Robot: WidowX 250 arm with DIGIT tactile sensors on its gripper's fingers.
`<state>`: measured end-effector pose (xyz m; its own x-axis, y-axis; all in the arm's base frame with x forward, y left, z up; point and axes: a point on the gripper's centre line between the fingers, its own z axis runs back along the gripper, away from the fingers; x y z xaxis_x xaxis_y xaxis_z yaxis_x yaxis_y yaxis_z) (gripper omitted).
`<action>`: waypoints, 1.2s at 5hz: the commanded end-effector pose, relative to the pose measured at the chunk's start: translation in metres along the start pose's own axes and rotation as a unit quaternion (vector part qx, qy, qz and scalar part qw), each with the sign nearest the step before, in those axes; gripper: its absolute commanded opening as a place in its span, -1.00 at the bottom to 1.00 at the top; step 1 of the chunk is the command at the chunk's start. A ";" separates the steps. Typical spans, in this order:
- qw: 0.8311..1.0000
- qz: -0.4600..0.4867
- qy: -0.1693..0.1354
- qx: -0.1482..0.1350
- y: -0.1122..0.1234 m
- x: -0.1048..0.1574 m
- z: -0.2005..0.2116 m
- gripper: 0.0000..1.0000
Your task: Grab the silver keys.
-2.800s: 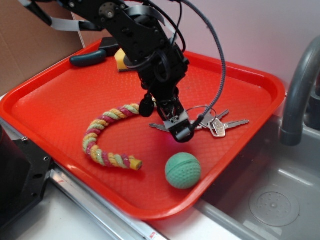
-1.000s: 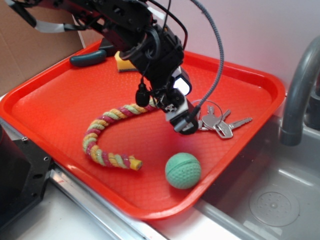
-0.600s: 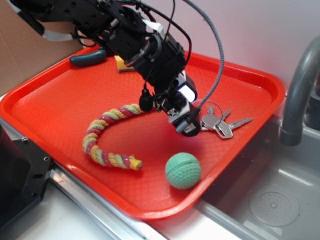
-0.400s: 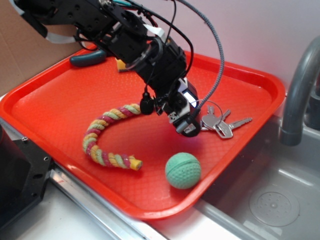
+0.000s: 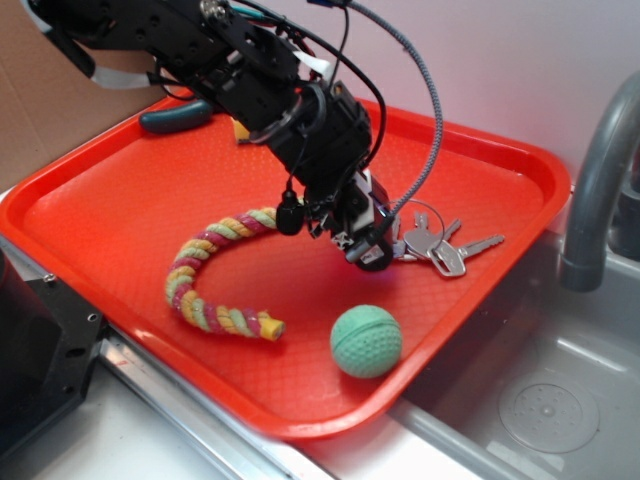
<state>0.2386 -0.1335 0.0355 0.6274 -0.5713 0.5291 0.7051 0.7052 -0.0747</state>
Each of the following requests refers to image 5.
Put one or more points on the sink drain cover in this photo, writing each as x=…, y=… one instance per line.
x=548, y=416

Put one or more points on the green dimpled ball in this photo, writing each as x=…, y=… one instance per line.
x=366, y=342

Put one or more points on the multicolour twisted rope toy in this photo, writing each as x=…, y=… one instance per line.
x=179, y=286

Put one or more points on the yellow sponge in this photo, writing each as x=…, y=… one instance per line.
x=241, y=133

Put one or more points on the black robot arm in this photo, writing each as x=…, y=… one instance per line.
x=315, y=128

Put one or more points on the silver key bunch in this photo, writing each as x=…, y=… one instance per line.
x=429, y=241

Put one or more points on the dark green handle tool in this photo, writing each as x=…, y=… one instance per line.
x=177, y=119

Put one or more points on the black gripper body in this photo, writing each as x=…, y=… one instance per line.
x=357, y=220

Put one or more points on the grey sink basin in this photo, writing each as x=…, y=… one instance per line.
x=530, y=327

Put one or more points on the red plastic tray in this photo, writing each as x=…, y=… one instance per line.
x=110, y=217

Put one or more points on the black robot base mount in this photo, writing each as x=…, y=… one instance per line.
x=50, y=339

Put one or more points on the grey faucet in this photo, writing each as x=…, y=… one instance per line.
x=604, y=211

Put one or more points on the brown cardboard panel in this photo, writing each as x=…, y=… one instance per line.
x=48, y=107

